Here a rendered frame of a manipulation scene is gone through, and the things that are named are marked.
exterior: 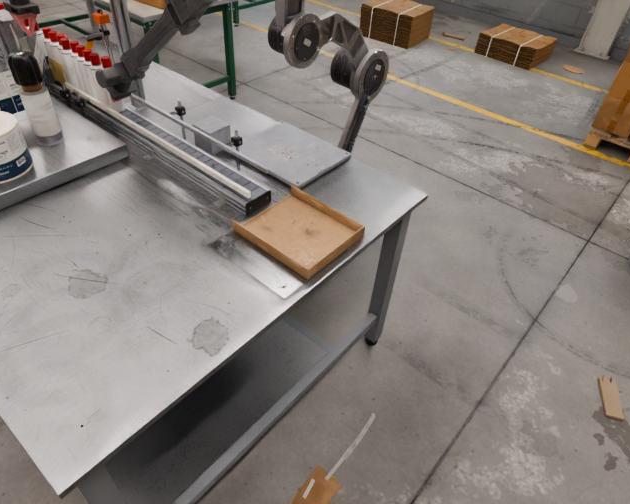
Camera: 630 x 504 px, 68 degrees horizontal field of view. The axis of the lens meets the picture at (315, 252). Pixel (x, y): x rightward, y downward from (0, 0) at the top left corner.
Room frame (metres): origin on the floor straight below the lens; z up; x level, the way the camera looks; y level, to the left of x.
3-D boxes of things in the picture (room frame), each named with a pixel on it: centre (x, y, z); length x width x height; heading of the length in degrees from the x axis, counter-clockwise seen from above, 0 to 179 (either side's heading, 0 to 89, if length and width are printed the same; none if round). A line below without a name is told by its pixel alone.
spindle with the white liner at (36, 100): (1.43, 0.95, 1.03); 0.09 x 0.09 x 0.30
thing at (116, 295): (1.47, 0.86, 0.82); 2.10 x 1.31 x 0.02; 52
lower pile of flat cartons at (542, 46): (5.26, -1.95, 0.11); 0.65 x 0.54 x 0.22; 49
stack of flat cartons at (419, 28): (5.61, -0.70, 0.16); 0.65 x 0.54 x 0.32; 57
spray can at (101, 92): (1.70, 0.86, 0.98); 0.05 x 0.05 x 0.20
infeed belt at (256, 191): (1.70, 0.84, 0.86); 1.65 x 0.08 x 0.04; 52
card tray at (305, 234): (1.09, 0.05, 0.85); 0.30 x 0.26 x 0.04; 52
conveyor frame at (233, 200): (1.70, 0.84, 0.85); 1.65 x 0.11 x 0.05; 52
